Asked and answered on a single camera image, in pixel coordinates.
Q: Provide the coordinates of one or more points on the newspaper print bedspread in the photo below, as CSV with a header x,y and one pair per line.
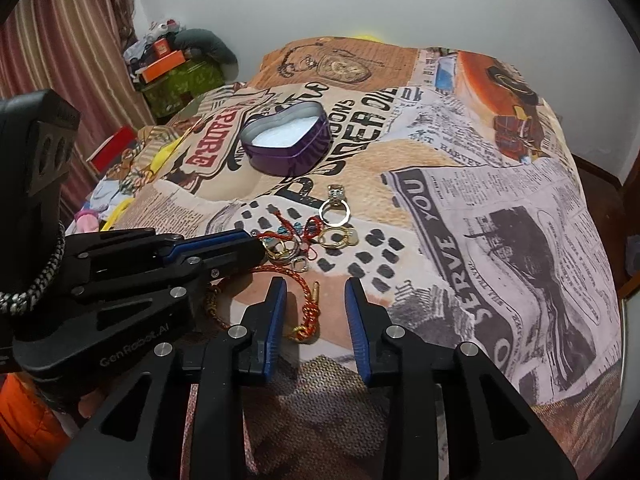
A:
x,y
456,203

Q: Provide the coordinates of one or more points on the striped red curtain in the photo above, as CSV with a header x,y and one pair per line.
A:
x,y
75,48

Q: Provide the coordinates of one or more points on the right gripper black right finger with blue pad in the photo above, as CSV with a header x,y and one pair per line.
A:
x,y
491,431

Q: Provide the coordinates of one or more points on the red and white box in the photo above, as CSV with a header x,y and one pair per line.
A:
x,y
111,150

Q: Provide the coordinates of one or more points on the gold hoop rings cluster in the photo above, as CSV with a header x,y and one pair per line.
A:
x,y
290,253

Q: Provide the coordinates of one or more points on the orange box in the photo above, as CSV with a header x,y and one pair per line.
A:
x,y
162,66

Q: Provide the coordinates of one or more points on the green patterned box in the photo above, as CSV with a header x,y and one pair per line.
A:
x,y
168,94

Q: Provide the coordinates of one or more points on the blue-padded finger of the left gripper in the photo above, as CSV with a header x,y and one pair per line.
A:
x,y
209,256

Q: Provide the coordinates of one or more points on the orange cloth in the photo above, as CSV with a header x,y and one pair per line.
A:
x,y
31,427

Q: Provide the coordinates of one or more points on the purple heart-shaped tin box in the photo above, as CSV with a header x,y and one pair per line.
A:
x,y
288,143

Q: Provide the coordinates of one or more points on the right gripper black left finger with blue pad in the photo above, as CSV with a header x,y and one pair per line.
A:
x,y
137,433

